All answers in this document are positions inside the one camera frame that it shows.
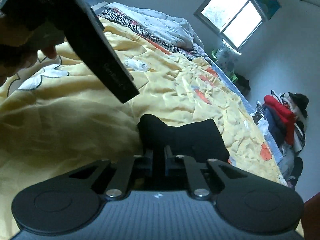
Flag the person's left hand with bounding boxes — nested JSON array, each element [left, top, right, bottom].
[[0, 10, 66, 87]]

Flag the bedroom window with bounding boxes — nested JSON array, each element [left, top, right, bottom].
[[194, 0, 265, 50]]

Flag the floral pillow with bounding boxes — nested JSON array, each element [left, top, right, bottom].
[[215, 40, 241, 71]]

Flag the green plastic chair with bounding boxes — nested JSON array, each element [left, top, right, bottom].
[[211, 49, 238, 83]]

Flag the black pants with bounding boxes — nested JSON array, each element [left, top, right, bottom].
[[137, 114, 229, 163]]

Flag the dark bag on floor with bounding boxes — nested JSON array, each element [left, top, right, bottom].
[[235, 73, 251, 96]]

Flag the yellow floral bedspread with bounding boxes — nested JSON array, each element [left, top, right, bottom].
[[1, 20, 284, 239]]

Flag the white crumpled blanket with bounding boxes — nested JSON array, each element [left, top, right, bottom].
[[105, 2, 204, 50]]

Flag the blue striped mattress sheet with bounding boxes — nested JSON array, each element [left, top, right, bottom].
[[212, 63, 283, 164]]

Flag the pile of clothes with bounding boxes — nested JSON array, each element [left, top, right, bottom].
[[252, 90, 309, 189]]

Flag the zebra striped blanket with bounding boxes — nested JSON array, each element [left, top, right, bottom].
[[98, 8, 201, 61]]

